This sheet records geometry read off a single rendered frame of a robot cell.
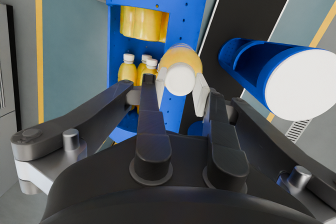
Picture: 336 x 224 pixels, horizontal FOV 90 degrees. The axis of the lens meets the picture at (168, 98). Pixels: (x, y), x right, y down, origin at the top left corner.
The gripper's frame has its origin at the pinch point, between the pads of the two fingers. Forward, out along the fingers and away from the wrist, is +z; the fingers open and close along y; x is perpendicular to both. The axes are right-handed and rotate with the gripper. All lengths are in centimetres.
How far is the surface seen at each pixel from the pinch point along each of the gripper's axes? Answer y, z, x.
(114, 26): -22.7, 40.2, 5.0
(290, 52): 39, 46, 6
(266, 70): 34, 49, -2
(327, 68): 52, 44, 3
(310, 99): 52, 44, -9
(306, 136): 155, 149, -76
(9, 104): -167, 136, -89
